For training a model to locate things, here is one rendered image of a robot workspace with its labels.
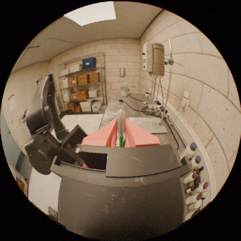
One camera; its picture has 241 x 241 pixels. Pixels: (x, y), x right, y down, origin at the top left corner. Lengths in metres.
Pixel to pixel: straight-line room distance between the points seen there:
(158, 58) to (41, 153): 0.57
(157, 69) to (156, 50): 0.12
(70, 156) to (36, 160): 0.10
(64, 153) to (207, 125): 0.67
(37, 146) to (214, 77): 0.72
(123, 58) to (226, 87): 2.44
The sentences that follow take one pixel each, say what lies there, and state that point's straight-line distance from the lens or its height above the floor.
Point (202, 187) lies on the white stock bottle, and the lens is 0.51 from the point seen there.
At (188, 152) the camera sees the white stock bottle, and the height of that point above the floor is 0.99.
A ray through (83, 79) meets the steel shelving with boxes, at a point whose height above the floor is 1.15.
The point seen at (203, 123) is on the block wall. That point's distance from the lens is 0.60.
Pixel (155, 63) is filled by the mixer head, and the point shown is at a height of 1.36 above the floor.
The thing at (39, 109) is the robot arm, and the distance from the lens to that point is 0.22.
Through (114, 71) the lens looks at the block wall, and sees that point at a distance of 2.54.
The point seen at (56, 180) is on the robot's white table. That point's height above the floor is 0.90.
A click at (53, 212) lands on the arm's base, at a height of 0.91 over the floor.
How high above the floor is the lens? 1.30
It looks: 36 degrees down
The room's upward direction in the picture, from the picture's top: straight up
